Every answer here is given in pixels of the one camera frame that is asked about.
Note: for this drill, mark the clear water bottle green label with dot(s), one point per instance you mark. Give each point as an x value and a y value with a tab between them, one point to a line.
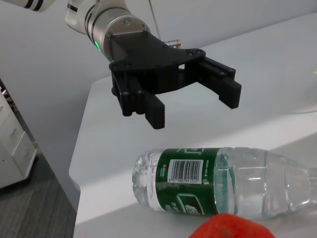
188	178

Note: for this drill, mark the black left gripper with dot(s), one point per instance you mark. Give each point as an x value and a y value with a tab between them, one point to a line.
148	64

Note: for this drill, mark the white drawer cabinet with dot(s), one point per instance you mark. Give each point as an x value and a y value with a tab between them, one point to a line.
12	148

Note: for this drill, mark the red round fruit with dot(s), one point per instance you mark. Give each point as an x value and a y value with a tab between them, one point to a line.
227	228

